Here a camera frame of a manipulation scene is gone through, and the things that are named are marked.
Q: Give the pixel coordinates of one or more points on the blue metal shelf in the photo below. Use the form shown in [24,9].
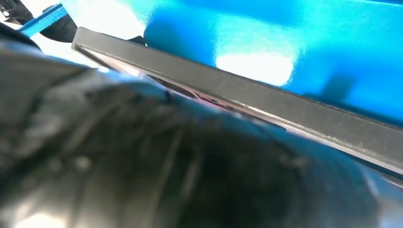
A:
[346,47]

